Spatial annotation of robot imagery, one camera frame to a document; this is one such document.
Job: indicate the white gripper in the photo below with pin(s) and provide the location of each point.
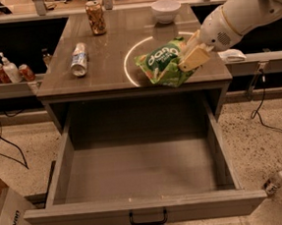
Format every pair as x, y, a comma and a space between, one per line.
215, 30

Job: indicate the green rice chip bag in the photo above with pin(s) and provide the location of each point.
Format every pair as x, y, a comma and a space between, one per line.
161, 64

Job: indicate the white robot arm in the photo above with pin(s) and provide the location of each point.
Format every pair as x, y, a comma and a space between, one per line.
245, 15

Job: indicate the grey wooden drawer cabinet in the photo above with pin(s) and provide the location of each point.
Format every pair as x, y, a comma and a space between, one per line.
111, 69

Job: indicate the open grey top drawer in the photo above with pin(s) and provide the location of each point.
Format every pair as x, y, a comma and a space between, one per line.
140, 155

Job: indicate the white folded cloth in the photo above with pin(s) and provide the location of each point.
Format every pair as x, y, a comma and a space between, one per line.
232, 55

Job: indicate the white ceramic bowl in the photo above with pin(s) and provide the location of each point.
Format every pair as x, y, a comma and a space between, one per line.
164, 11

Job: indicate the grey side shelf right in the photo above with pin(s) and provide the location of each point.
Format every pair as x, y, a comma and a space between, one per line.
270, 62

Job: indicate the grey side shelf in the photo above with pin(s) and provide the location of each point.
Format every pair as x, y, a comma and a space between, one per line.
270, 62
22, 89

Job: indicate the gold patterned drink can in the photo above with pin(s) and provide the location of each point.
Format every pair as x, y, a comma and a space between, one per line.
95, 17

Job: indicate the silver blue can lying down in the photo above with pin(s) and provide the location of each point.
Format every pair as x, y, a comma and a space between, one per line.
79, 60

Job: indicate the small dark glass bottle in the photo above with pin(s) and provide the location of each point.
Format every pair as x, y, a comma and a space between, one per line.
46, 57

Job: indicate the clear plastic water bottle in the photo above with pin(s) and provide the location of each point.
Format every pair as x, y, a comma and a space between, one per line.
273, 183

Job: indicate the red soda can right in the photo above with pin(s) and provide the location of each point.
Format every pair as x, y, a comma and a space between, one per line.
27, 73

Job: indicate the white pump soap bottle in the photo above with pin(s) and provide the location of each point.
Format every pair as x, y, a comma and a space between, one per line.
11, 70

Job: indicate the red soda can middle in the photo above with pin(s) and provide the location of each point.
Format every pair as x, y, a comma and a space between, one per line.
4, 78

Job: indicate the grey side shelf left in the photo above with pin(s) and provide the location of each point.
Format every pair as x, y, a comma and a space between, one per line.
22, 89

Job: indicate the black drawer handle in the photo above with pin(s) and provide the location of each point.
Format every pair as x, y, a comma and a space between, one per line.
160, 216

